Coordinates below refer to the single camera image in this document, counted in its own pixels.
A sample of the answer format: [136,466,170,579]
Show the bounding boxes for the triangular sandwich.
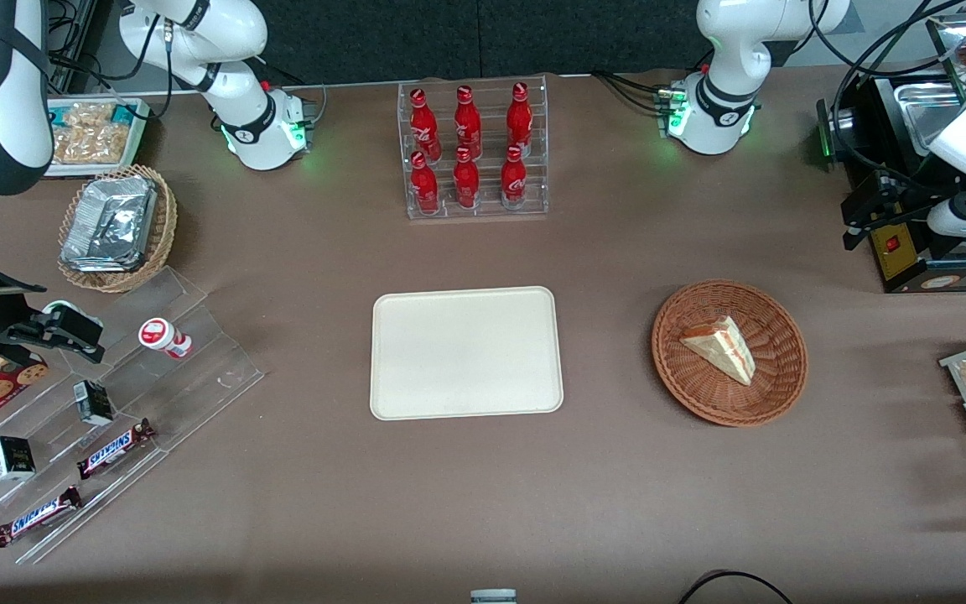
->
[680,315,757,387]

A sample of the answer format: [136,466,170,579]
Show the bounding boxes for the oval tan wicker basket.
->
[57,164,178,294]

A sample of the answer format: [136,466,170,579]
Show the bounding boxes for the white snack tray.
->
[45,96,151,179]

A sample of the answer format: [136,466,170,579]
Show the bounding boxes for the round brown wicker basket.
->
[651,279,809,428]

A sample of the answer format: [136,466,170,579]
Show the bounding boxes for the cream rectangular plastic tray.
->
[370,286,565,421]

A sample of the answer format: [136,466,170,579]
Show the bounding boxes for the steel warmer pan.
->
[894,80,966,157]

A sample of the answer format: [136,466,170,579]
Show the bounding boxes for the black food warmer case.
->
[817,13,966,294]

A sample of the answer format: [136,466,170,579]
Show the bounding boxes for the small black carton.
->
[73,379,115,427]
[0,435,37,482]

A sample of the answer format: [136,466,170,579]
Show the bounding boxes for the red white yogurt bottle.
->
[138,317,193,360]

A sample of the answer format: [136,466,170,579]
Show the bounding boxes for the stacked silver foil containers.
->
[60,174,158,273]

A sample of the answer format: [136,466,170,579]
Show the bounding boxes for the Snickers chocolate bar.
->
[0,485,83,548]
[76,418,157,480]

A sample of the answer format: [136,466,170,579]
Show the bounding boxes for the clear acrylic stepped display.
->
[0,267,266,565]

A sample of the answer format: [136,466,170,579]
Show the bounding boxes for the red cola bottle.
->
[500,145,528,210]
[409,88,442,162]
[506,81,534,157]
[452,147,481,210]
[409,151,440,216]
[454,85,484,160]

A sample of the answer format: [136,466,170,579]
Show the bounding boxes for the clear acrylic bottle rack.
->
[397,75,549,221]

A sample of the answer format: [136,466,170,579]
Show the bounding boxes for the black base cable bundle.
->
[590,71,668,110]

